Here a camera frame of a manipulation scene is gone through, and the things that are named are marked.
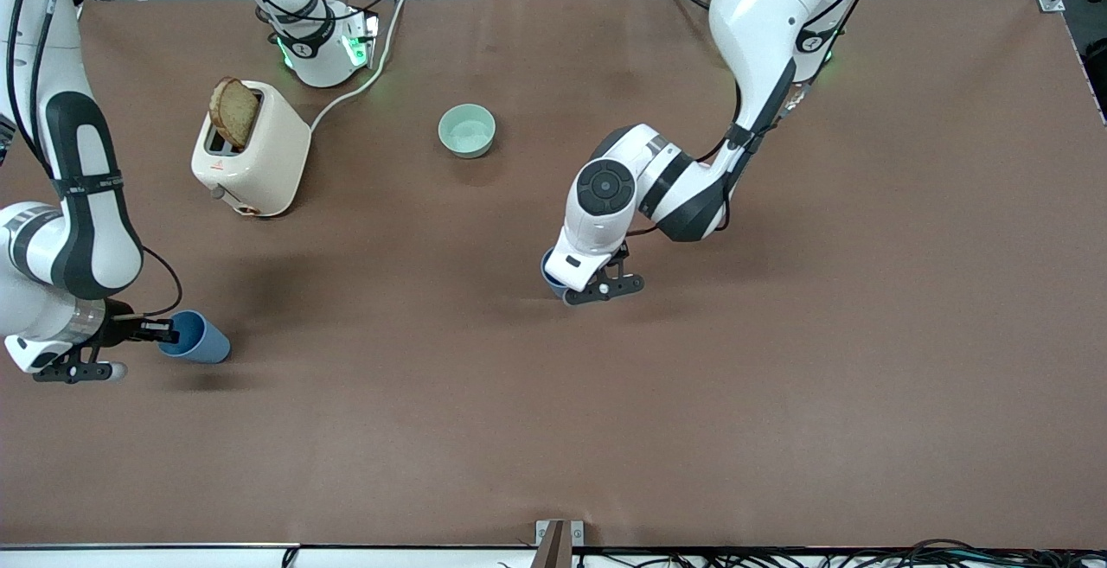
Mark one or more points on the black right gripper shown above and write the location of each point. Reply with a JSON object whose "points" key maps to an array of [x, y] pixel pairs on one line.
{"points": [[122, 330]]}

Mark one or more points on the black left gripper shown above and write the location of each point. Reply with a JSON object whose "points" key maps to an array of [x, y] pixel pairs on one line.
{"points": [[623, 253]]}

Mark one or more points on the blue plastic cup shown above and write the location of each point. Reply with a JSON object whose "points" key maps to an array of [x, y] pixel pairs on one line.
{"points": [[207, 343], [551, 281]]}

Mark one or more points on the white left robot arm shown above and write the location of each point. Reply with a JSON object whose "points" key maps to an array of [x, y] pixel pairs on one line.
{"points": [[761, 6]]}

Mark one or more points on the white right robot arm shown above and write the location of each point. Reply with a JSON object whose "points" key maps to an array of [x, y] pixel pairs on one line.
{"points": [[86, 231]]}

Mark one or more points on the brown table cover sheet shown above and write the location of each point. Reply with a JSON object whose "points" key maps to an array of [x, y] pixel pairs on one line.
{"points": [[553, 395]]}

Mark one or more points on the mint green bowl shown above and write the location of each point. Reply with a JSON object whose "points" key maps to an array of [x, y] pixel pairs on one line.
{"points": [[467, 131]]}

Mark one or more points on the cream white toaster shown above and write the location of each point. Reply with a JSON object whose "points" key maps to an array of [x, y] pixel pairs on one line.
{"points": [[268, 162]]}

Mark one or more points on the white table edge strip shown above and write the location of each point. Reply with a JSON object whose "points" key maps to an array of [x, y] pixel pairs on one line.
{"points": [[130, 558]]}

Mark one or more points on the brown bread slice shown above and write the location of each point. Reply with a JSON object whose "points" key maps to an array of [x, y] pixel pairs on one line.
{"points": [[233, 114]]}

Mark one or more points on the base connector box green light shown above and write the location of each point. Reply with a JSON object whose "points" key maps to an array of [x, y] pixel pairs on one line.
{"points": [[363, 32]]}

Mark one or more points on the grey metal bracket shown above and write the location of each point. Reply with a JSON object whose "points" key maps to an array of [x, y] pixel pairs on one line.
{"points": [[545, 533]]}

